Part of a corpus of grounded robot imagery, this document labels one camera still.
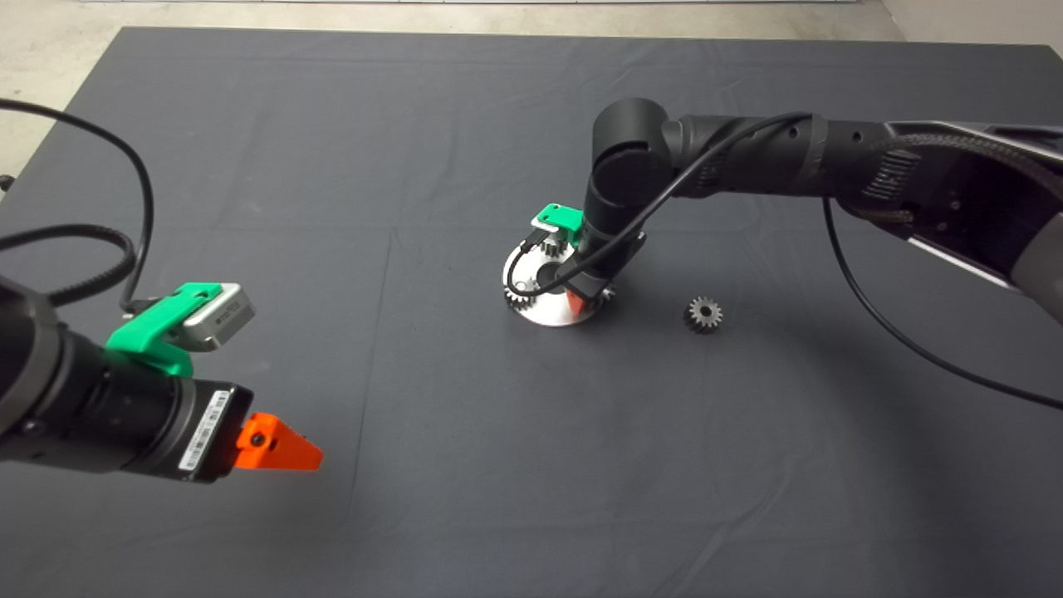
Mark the silver right camera box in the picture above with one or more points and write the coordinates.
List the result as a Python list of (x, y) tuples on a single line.
[(540, 228)]

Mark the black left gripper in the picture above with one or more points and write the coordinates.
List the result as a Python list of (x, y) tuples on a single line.
[(149, 423)]

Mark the larger steel gear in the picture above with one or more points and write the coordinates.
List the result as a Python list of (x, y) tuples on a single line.
[(606, 295)]

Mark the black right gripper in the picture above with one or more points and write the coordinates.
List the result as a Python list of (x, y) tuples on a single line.
[(602, 262)]

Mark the silver camera box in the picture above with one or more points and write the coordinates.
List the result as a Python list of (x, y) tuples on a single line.
[(540, 228), (226, 317)]

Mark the green left camera mount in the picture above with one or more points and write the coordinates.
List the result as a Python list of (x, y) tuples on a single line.
[(141, 332)]

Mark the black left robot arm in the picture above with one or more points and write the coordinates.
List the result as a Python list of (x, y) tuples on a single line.
[(29, 390)]

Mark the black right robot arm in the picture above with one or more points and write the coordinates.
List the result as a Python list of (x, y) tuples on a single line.
[(772, 154)]

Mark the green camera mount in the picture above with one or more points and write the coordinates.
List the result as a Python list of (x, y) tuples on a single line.
[(141, 332), (560, 218)]

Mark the small dark steel gear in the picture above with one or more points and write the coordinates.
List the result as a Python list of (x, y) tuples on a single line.
[(703, 316)]

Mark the green right camera mount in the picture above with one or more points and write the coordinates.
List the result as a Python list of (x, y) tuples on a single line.
[(560, 218)]

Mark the silver left camera box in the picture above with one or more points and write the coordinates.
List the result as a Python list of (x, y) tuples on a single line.
[(226, 317)]

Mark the round metal plate with hole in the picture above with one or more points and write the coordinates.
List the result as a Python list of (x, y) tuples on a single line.
[(548, 316)]

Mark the dark grey table cloth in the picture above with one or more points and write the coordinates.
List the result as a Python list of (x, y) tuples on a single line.
[(498, 457)]

